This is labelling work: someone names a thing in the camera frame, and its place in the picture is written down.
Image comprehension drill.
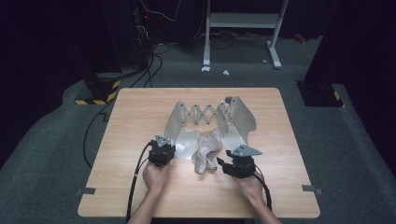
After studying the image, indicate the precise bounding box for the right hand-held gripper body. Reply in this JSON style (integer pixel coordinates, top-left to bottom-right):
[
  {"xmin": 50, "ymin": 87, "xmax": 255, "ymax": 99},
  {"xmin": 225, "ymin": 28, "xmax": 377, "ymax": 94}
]
[{"xmin": 225, "ymin": 145, "xmax": 263, "ymax": 179}]

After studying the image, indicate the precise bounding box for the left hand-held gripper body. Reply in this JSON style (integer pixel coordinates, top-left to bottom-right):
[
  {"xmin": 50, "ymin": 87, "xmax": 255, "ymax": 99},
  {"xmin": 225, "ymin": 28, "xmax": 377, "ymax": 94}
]
[{"xmin": 148, "ymin": 134, "xmax": 174, "ymax": 168}]

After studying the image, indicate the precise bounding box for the white textured cleaning cloth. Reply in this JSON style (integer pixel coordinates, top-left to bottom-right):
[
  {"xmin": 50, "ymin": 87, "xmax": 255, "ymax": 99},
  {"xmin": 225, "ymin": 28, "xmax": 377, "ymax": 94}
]
[{"xmin": 191, "ymin": 126, "xmax": 224, "ymax": 175}]

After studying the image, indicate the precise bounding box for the grey expandable metal book stand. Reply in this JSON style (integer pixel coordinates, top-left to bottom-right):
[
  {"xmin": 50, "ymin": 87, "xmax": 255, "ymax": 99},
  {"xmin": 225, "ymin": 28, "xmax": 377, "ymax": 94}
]
[{"xmin": 163, "ymin": 95, "xmax": 258, "ymax": 161}]

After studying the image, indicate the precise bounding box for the person's left hand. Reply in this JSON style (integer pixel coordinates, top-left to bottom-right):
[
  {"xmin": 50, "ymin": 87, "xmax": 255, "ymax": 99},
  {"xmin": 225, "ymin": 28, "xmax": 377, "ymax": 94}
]
[{"xmin": 142, "ymin": 161, "xmax": 171, "ymax": 196}]

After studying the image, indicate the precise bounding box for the person's right hand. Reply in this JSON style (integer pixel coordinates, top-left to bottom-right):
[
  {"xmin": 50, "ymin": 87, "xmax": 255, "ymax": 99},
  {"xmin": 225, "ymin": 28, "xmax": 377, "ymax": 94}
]
[{"xmin": 233, "ymin": 173, "xmax": 266, "ymax": 206}]

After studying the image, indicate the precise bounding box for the grey tape strip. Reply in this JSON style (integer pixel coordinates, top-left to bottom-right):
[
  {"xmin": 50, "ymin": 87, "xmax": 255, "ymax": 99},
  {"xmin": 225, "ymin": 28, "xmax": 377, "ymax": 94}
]
[
  {"xmin": 302, "ymin": 184, "xmax": 323, "ymax": 196},
  {"xmin": 77, "ymin": 187, "xmax": 97, "ymax": 196}
]

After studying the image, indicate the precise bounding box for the black yellow striped stand base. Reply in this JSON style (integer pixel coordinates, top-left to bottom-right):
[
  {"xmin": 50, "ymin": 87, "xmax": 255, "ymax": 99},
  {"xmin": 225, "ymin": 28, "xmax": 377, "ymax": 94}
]
[
  {"xmin": 296, "ymin": 80, "xmax": 346, "ymax": 108},
  {"xmin": 74, "ymin": 73, "xmax": 121, "ymax": 106}
]

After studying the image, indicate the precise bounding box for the black equipment rack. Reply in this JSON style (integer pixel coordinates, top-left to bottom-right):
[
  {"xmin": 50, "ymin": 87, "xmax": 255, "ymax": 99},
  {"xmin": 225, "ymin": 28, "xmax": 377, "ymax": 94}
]
[{"xmin": 99, "ymin": 0, "xmax": 151, "ymax": 70}]

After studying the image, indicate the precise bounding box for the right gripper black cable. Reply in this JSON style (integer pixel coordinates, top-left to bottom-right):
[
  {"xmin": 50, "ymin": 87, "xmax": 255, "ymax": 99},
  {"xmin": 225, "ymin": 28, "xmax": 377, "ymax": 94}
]
[{"xmin": 253, "ymin": 172, "xmax": 274, "ymax": 212}]

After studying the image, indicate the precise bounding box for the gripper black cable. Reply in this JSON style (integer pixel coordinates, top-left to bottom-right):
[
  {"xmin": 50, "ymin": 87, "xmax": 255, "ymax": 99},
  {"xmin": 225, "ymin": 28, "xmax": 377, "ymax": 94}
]
[
  {"xmin": 253, "ymin": 172, "xmax": 274, "ymax": 212},
  {"xmin": 125, "ymin": 140, "xmax": 154, "ymax": 224}
]

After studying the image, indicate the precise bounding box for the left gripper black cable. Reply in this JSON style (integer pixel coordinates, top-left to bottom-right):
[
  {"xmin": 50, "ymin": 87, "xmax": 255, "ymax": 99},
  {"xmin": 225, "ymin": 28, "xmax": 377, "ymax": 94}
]
[{"xmin": 125, "ymin": 140, "xmax": 154, "ymax": 224}]

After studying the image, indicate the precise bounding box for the black floor cable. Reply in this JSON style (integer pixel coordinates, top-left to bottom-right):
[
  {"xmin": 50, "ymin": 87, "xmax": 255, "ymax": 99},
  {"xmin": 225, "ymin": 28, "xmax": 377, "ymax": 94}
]
[{"xmin": 82, "ymin": 43, "xmax": 172, "ymax": 170}]

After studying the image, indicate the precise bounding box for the white metal stand frame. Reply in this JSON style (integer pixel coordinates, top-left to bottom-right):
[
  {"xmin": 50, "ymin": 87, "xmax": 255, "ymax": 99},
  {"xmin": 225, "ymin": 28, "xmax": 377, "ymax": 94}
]
[{"xmin": 203, "ymin": 0, "xmax": 290, "ymax": 70}]

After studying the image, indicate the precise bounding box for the white hanging cable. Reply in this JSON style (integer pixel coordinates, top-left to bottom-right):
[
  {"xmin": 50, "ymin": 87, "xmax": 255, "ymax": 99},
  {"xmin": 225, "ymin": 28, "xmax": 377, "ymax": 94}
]
[{"xmin": 139, "ymin": 0, "xmax": 183, "ymax": 23}]

